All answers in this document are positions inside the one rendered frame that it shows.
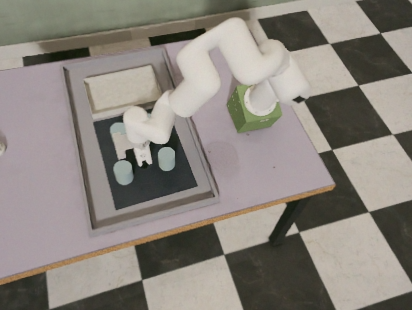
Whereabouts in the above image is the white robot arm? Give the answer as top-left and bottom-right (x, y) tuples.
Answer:
(113, 18), (312, 160)

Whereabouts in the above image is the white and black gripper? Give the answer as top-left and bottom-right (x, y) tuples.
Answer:
(133, 143), (152, 169)

